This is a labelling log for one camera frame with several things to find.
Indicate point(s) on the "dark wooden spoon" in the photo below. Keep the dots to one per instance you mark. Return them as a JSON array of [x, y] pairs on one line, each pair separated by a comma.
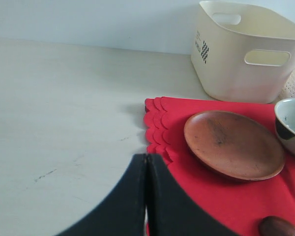
[[276, 226]]

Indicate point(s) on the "cream plastic bin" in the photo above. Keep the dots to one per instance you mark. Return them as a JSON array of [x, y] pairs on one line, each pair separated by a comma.
[[242, 52]]

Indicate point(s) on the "red tablecloth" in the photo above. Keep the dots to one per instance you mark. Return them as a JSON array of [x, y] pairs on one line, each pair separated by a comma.
[[238, 205]]

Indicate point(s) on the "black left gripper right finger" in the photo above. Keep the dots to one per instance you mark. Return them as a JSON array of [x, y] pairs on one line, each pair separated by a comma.
[[170, 211]]

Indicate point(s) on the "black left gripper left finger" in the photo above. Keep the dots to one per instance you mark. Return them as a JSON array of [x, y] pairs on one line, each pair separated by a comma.
[[122, 212]]

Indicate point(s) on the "brown wooden plate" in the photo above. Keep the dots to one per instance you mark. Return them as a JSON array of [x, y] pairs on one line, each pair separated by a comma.
[[234, 146]]

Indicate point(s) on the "white ceramic bowl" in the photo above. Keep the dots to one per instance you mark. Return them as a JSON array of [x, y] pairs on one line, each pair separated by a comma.
[[285, 123]]

